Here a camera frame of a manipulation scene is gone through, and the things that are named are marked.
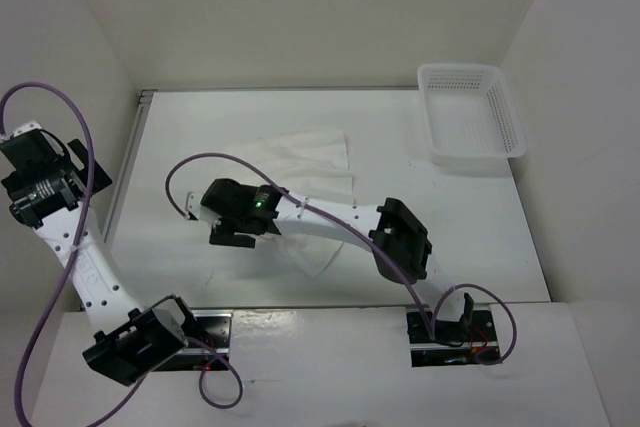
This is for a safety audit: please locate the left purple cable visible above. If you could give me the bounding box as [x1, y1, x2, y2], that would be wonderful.
[0, 82, 245, 427]

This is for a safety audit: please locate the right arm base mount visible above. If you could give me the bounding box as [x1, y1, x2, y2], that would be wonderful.
[406, 306, 501, 368]

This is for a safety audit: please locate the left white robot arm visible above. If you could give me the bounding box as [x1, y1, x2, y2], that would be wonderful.
[1, 121, 199, 386]

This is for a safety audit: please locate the white perforated plastic basket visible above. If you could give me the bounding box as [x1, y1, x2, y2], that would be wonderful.
[417, 63, 527, 165]

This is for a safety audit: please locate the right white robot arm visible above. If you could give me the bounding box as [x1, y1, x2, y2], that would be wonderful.
[186, 179, 474, 344]

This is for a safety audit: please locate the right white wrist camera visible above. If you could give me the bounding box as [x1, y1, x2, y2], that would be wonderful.
[184, 191, 205, 221]

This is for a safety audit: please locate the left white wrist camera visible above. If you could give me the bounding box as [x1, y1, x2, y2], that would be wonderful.
[1, 120, 42, 142]

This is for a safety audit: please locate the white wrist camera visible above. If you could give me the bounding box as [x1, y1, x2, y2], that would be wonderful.
[1, 120, 42, 142]
[184, 191, 205, 221]

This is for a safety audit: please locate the white pleated skirt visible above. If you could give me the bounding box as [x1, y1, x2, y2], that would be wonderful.
[224, 129, 354, 278]

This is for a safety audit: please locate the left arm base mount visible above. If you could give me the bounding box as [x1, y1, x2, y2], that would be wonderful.
[156, 310, 233, 372]

